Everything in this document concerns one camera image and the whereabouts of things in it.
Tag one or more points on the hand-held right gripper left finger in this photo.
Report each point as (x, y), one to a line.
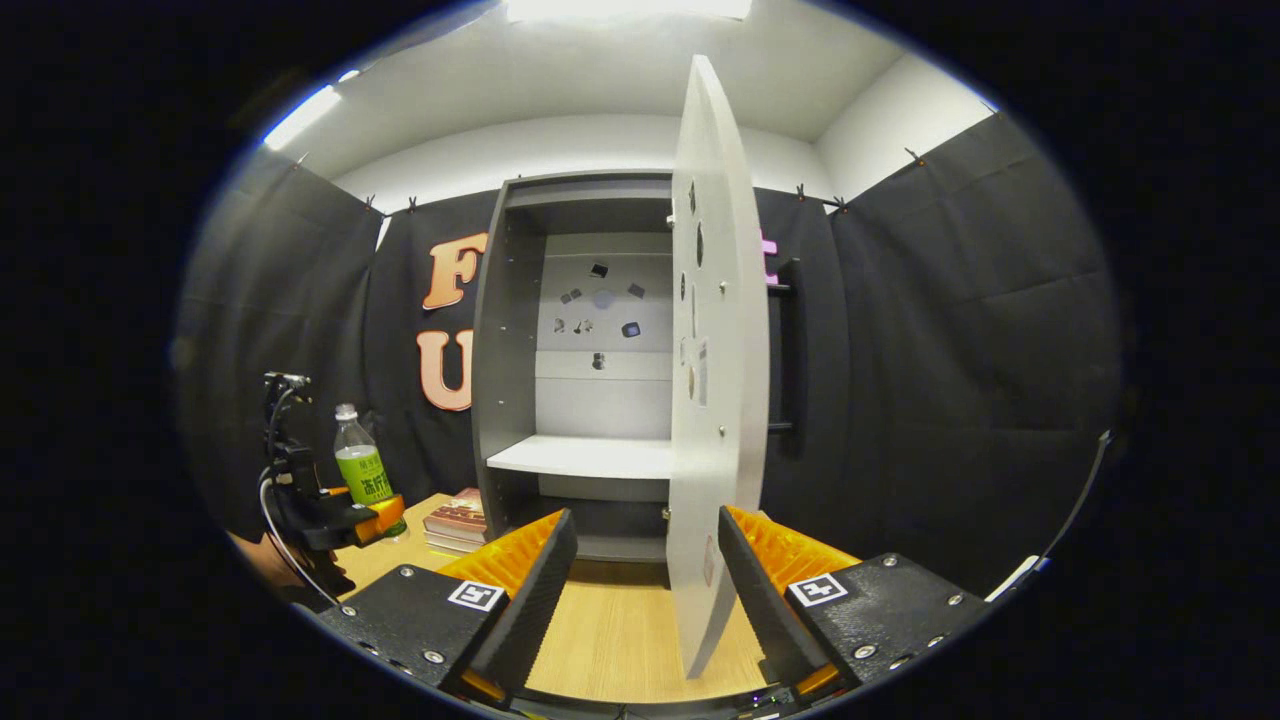
(535, 600)

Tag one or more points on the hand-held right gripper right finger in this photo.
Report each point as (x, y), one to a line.
(765, 610)

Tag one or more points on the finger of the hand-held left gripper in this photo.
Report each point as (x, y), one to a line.
(334, 491)
(375, 520)

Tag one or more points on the green label bottle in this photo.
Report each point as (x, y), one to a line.
(358, 465)

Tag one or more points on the white cabinet door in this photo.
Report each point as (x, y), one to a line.
(715, 350)

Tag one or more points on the white cabinet shelf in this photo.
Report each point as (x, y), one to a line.
(590, 457)

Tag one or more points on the grey cabinet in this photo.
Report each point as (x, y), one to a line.
(505, 350)

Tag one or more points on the stack of books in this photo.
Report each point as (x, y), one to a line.
(455, 522)

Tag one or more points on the black backdrop cloth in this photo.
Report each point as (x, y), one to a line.
(950, 350)

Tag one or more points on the ceiling light panel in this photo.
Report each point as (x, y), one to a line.
(300, 117)
(625, 8)

